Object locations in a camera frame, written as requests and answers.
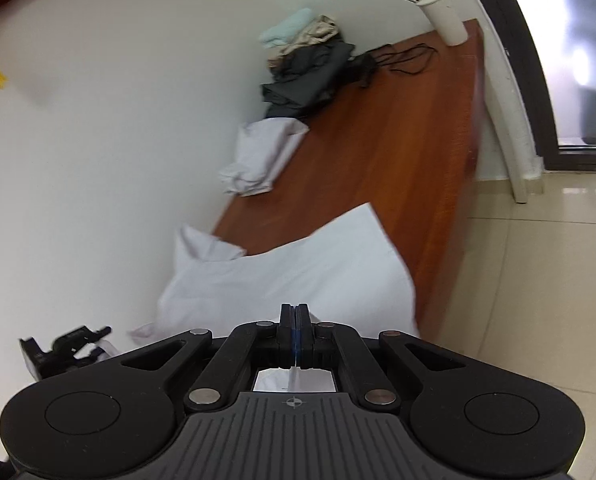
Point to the white paper cup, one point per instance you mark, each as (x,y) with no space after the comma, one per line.
(445,17)

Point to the glass door with dark frame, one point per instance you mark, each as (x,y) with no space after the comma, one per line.
(542,85)

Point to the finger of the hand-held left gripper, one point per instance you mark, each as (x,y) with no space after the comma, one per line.
(80,342)

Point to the white collared shirt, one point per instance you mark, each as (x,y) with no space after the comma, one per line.
(288,280)

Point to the mint green cloth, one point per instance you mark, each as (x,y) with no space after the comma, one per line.
(285,27)

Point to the dark grey garment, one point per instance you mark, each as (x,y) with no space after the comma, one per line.
(303,80)

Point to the crumpled white shirt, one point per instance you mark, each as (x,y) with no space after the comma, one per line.
(258,160)

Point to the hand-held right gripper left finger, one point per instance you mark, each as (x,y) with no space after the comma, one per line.
(287,340)

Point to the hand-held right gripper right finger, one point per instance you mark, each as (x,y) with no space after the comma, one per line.
(304,340)

